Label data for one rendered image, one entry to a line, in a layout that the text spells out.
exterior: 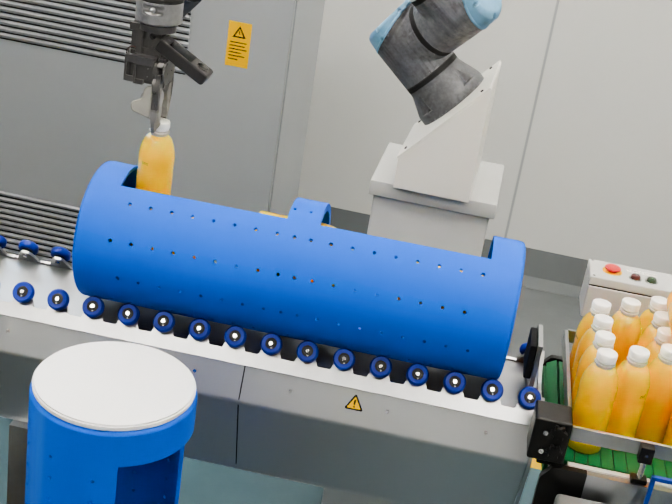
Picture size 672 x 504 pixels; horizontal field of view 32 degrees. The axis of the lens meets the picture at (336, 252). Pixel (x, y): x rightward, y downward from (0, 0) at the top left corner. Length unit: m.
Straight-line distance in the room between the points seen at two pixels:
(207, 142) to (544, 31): 1.66
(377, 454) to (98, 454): 0.69
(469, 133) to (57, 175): 1.78
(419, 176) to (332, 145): 2.31
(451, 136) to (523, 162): 2.27
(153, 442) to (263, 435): 0.53
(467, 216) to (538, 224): 2.26
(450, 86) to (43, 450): 1.40
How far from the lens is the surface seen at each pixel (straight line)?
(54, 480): 2.01
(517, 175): 5.07
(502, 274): 2.23
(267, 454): 2.49
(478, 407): 2.33
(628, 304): 2.47
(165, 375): 2.05
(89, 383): 2.02
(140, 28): 2.28
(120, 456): 1.94
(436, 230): 2.92
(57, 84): 4.01
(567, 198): 5.10
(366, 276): 2.21
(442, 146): 2.81
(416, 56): 2.87
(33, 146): 4.11
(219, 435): 2.48
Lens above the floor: 2.10
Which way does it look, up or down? 24 degrees down
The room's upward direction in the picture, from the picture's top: 9 degrees clockwise
